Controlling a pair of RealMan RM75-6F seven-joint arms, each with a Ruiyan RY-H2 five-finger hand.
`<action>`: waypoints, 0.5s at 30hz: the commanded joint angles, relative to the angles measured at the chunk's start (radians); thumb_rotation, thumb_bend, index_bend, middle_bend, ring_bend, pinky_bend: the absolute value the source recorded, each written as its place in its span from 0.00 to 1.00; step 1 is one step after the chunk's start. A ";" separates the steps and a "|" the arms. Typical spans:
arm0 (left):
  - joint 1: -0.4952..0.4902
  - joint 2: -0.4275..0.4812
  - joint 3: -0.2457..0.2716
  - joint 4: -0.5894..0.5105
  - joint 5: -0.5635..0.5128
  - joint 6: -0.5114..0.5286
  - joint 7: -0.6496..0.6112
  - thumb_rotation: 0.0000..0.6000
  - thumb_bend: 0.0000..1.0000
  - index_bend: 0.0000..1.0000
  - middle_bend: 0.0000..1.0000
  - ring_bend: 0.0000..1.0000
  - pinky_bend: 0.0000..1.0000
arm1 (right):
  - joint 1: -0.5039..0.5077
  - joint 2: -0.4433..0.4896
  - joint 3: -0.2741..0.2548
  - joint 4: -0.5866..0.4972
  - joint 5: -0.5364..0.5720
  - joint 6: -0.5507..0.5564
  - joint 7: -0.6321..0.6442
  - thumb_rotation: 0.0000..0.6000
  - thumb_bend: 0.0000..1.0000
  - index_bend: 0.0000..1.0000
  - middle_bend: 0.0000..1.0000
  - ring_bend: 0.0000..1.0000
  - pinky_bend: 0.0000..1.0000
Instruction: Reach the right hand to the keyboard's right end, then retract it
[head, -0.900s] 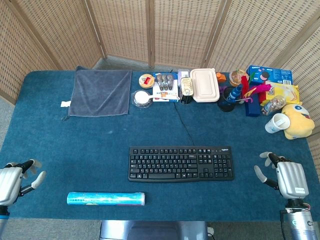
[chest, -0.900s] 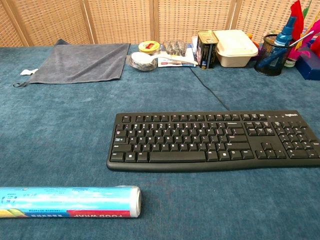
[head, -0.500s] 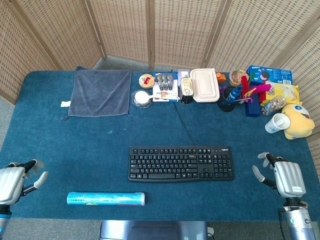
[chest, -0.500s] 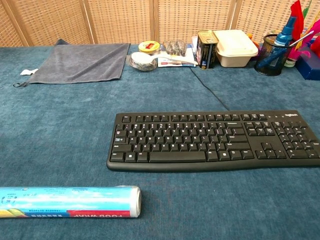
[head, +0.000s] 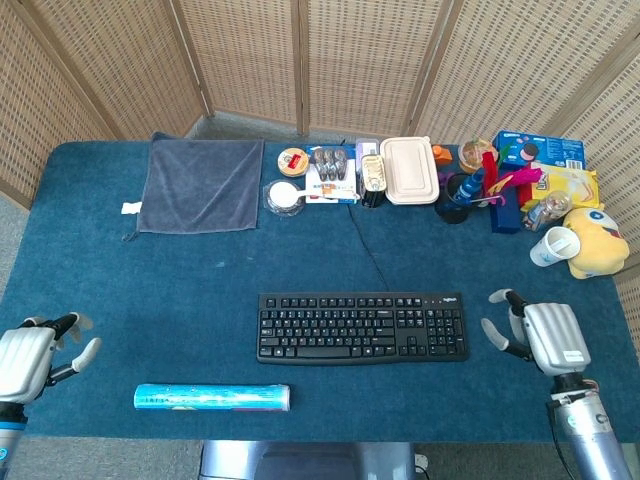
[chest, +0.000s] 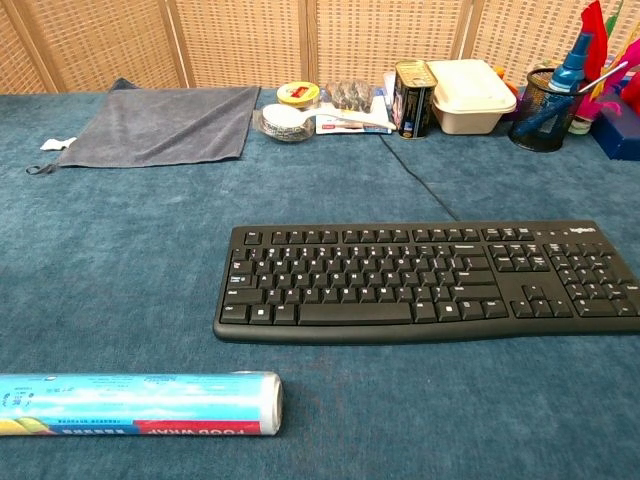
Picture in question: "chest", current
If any black computer keyboard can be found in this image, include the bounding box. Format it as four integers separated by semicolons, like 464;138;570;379
213;219;640;346

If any round yellow tin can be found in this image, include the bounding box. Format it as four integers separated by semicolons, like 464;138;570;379
276;81;321;110

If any black gold-top tin can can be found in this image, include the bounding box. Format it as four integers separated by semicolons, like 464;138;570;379
392;59;439;140

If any blue felt table cover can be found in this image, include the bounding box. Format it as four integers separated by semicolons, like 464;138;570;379
0;88;640;480

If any grey microfibre towel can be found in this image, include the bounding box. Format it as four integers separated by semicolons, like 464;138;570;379
25;78;262;176

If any beige lidded lunch box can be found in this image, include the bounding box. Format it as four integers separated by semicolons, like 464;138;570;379
426;58;518;136

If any wooden rattan folding screen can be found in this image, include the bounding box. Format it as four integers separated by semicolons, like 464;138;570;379
0;0;640;96

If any blue food wrap roll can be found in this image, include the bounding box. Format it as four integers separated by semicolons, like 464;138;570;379
0;370;285;437

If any small orange object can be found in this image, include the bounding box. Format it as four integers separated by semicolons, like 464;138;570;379
493;65;519;94

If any black mesh pen holder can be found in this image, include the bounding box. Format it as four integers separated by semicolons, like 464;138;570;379
508;68;591;153

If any blue spray bottle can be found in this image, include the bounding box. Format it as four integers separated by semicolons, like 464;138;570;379
548;30;597;94

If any dark blue box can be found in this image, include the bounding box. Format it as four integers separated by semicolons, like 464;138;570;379
591;107;640;161

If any pink thin stick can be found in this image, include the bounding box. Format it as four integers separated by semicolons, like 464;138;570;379
588;60;630;94

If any colourful feather bunch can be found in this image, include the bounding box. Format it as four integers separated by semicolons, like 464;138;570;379
579;0;640;121

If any black keyboard cable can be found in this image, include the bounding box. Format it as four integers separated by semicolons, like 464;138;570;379
378;133;460;222

